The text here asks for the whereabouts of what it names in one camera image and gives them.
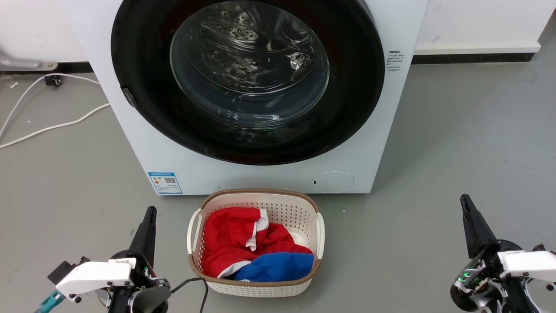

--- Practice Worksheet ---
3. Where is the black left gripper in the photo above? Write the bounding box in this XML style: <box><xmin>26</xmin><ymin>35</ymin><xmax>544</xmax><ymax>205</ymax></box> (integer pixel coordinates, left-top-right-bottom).
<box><xmin>109</xmin><ymin>206</ymin><xmax>171</xmax><ymax>313</ymax></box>

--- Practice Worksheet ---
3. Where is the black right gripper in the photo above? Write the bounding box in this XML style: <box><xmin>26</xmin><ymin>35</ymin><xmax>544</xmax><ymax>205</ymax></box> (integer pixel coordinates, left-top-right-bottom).
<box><xmin>450</xmin><ymin>194</ymin><xmax>537</xmax><ymax>313</ymax></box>

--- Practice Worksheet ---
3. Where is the black round washer door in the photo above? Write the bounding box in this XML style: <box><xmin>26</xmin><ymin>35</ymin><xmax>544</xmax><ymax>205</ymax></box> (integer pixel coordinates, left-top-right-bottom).
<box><xmin>111</xmin><ymin>0</ymin><xmax>386</xmax><ymax>166</ymax></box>

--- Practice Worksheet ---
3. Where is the white front-load washing machine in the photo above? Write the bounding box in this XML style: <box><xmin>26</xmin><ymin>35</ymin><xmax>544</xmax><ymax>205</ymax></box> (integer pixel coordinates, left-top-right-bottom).
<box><xmin>61</xmin><ymin>0</ymin><xmax>430</xmax><ymax>195</ymax></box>

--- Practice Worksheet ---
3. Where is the blue energy label sticker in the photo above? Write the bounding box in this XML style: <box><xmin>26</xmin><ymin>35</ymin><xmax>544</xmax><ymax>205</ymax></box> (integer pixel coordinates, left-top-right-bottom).
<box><xmin>148</xmin><ymin>172</ymin><xmax>183</xmax><ymax>195</ymax></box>

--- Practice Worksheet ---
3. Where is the red garment with white stripes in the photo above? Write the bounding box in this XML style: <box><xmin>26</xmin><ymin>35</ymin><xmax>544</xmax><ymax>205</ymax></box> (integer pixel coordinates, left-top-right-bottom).
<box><xmin>201</xmin><ymin>207</ymin><xmax>314</xmax><ymax>279</ymax></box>

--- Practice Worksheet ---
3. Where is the white plastic laundry basket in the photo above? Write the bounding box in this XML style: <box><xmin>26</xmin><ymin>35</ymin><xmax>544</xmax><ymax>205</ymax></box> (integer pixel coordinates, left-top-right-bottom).
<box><xmin>187</xmin><ymin>188</ymin><xmax>325</xmax><ymax>298</ymax></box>

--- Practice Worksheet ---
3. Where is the blue garment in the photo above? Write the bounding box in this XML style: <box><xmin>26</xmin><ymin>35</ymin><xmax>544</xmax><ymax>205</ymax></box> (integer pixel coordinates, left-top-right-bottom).
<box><xmin>232</xmin><ymin>252</ymin><xmax>314</xmax><ymax>282</ymax></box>

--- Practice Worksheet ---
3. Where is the round white filter cover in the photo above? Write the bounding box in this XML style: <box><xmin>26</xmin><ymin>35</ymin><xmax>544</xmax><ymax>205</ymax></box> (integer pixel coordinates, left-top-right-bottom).
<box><xmin>312</xmin><ymin>171</ymin><xmax>354</xmax><ymax>193</ymax></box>

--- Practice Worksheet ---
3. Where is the teal cable connector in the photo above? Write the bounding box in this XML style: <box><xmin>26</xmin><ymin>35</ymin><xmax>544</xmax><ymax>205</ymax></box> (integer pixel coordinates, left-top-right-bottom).
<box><xmin>35</xmin><ymin>290</ymin><xmax>66</xmax><ymax>313</ymax></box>

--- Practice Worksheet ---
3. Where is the white floor cable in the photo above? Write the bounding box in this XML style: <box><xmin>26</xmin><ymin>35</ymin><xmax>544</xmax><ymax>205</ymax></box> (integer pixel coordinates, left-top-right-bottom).
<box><xmin>0</xmin><ymin>103</ymin><xmax>111</xmax><ymax>149</ymax></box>
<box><xmin>0</xmin><ymin>73</ymin><xmax>101</xmax><ymax>142</ymax></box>

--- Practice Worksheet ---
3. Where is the grey metal floor bracket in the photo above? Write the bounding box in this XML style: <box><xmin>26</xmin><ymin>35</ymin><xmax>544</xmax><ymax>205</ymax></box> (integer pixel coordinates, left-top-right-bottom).
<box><xmin>0</xmin><ymin>52</ymin><xmax>58</xmax><ymax>71</ymax></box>

